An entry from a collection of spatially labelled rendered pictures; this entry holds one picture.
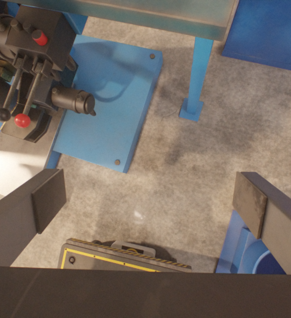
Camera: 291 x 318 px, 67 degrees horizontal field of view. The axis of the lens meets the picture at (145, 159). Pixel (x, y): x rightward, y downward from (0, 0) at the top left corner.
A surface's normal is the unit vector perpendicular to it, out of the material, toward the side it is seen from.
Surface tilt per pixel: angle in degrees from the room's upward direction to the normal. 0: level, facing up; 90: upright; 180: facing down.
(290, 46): 90
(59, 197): 97
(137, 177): 0
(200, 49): 90
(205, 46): 90
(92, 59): 0
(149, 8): 0
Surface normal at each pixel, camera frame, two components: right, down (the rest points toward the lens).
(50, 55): 0.94, 0.29
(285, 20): -0.30, 0.95
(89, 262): -0.14, -0.13
